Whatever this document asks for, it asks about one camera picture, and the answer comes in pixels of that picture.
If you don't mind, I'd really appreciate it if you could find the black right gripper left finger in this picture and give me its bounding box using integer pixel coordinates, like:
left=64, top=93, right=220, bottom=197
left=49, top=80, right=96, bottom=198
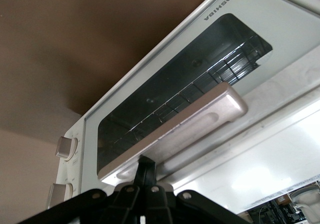
left=109, top=155, right=147, bottom=224

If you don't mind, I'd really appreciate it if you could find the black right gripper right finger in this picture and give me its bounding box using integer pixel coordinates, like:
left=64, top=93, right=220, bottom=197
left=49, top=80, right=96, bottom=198
left=145, top=156, right=176, bottom=224

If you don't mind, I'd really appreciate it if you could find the glass oven door with handle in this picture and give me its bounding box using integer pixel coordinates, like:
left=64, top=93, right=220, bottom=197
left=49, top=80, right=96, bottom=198
left=83, top=0, right=320, bottom=187

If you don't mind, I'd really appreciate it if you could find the beige oven knob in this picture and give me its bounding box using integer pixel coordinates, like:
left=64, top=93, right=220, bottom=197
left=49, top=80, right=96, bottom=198
left=47, top=183, right=74, bottom=208
left=56, top=136, right=79, bottom=160

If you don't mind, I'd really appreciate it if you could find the white toaster oven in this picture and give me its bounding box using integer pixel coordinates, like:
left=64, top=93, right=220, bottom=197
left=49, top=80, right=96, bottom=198
left=47, top=0, right=320, bottom=221

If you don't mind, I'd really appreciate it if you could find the white office chair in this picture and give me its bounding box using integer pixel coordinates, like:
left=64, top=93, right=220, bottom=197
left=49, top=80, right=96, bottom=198
left=291, top=185, right=320, bottom=224

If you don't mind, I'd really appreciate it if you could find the wire oven rack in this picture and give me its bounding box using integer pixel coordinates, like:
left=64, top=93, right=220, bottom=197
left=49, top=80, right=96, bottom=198
left=109, top=34, right=263, bottom=145

